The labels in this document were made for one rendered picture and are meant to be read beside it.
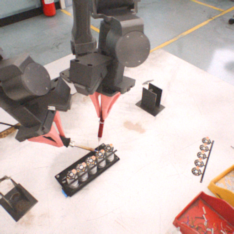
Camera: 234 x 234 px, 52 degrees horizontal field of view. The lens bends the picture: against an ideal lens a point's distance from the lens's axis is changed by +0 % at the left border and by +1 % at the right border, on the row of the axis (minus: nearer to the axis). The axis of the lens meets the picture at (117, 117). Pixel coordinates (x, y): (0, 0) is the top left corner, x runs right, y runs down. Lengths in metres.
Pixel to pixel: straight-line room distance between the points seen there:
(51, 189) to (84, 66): 0.35
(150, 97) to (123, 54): 0.38
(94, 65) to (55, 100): 0.11
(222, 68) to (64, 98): 2.13
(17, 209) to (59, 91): 0.31
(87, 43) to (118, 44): 0.47
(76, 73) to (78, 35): 0.42
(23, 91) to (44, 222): 0.31
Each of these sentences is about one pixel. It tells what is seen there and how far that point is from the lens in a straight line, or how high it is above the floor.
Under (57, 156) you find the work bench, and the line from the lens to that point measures 0.68.
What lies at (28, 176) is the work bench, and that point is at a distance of 0.67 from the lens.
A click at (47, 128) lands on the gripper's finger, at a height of 0.93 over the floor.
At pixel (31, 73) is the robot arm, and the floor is 1.06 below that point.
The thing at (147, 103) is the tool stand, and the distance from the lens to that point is 0.77.
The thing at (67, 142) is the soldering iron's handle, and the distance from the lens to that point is 0.57.
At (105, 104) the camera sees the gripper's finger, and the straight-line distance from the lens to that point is 0.49.
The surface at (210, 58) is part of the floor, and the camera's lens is 2.57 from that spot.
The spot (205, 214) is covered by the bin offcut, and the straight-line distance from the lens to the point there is 0.62.
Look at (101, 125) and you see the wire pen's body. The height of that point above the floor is 0.89.
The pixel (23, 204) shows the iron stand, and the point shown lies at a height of 0.75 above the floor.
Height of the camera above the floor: 1.30
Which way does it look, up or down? 47 degrees down
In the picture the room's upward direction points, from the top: straight up
